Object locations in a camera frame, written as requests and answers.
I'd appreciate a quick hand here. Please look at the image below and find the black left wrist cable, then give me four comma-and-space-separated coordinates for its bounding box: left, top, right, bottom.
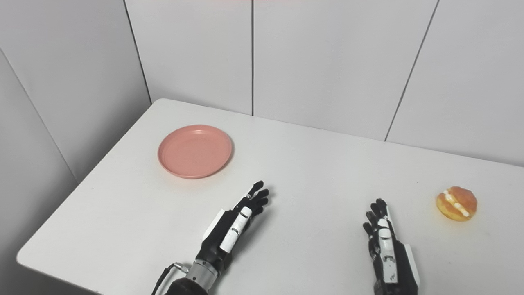
151, 262, 190, 295

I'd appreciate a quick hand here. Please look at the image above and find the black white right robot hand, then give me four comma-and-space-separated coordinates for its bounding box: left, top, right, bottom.
362, 198, 420, 295

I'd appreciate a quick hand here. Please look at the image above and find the pink round plate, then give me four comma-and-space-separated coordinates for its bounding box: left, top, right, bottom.
158, 125, 233, 179

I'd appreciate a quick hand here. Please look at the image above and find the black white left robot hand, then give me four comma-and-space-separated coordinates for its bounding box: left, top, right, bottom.
196, 181, 270, 273

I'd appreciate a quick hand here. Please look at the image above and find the cream puff pastry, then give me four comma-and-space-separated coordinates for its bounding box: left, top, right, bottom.
436, 186, 478, 222

